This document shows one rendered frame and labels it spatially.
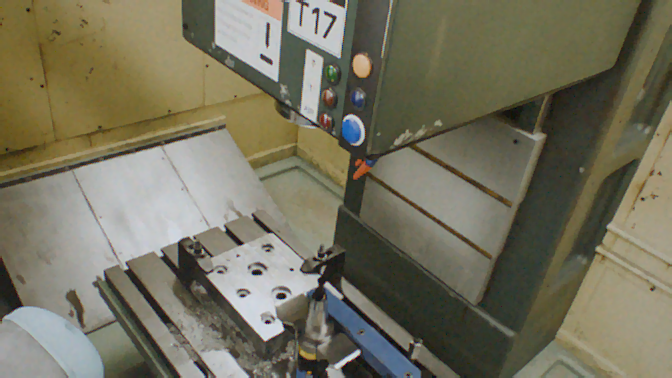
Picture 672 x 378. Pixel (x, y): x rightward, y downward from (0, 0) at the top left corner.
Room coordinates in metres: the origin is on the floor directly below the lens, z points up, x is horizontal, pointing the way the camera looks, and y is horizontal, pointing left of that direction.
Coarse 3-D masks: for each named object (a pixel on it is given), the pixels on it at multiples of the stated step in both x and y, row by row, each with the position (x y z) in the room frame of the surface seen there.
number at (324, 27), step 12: (312, 0) 0.65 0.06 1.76; (312, 12) 0.65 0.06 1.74; (324, 12) 0.64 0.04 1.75; (336, 12) 0.62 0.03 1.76; (312, 24) 0.65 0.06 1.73; (324, 24) 0.64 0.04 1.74; (336, 24) 0.62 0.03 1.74; (312, 36) 0.65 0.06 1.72; (324, 36) 0.63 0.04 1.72; (336, 36) 0.62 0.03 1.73; (336, 48) 0.62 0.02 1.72
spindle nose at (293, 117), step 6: (276, 102) 0.90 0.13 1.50; (276, 108) 0.90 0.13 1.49; (282, 108) 0.88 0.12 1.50; (288, 108) 0.87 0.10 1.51; (282, 114) 0.88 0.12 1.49; (288, 114) 0.87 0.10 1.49; (294, 114) 0.87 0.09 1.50; (294, 120) 0.87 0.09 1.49; (300, 120) 0.86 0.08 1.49; (306, 120) 0.86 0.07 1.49; (306, 126) 0.86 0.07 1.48; (312, 126) 0.86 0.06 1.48
